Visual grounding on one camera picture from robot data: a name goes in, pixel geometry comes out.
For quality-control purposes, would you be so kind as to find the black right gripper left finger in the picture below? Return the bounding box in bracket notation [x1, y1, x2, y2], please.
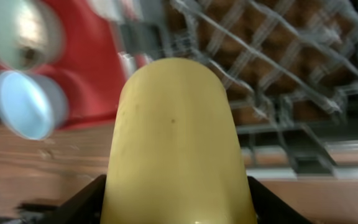
[17, 174, 108, 224]

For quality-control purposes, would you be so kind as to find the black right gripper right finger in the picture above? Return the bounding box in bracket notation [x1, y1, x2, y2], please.
[247, 176, 312, 224]

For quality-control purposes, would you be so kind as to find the yellow plastic cup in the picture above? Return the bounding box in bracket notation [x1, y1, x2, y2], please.
[101, 58, 257, 224]

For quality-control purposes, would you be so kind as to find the green bowl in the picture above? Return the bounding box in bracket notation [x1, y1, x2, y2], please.
[0, 0, 65, 71]

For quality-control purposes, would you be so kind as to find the grey dishwasher rack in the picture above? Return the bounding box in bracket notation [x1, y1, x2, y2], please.
[88, 0, 358, 181]

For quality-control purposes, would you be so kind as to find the light blue bowl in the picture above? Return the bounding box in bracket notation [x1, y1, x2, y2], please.
[0, 70, 69, 141]

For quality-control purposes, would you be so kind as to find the red plastic tray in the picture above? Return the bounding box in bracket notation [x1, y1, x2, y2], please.
[0, 0, 129, 129]

